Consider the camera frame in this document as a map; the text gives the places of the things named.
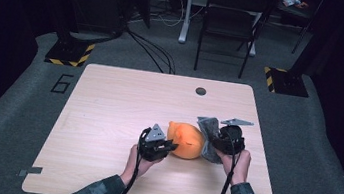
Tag black folding chair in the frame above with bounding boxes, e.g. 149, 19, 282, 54
192, 0, 272, 82

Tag white desk leg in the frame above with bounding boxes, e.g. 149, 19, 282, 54
247, 11, 262, 57
177, 0, 195, 45

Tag person's right hand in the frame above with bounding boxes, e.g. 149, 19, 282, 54
210, 145, 253, 189

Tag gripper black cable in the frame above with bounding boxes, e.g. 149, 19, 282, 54
219, 131, 245, 194
113, 124, 152, 194

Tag orange plush toy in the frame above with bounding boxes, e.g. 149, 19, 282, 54
164, 120, 208, 162

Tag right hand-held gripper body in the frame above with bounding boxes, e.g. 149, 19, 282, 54
212, 115, 256, 159

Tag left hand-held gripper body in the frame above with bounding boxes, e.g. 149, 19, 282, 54
136, 121, 170, 165

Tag orange and white clutter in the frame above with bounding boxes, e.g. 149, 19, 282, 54
281, 0, 311, 11

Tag grey cloth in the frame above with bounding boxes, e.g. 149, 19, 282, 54
191, 114, 230, 165

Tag white cable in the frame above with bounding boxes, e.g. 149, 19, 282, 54
148, 0, 207, 32

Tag black floor cables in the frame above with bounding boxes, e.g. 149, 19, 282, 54
119, 24, 182, 76

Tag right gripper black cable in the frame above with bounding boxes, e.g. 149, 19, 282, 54
219, 131, 245, 194

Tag black stand base striped edge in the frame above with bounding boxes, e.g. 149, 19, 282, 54
260, 66, 312, 99
43, 37, 96, 70

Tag dark round table grommet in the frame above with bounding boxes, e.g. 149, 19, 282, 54
194, 86, 208, 98

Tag person's left hand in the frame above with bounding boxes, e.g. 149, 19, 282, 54
118, 142, 164, 190

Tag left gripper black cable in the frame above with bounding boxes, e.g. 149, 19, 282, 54
113, 124, 152, 194

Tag grey tape strip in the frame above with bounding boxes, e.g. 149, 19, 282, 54
17, 164, 44, 181

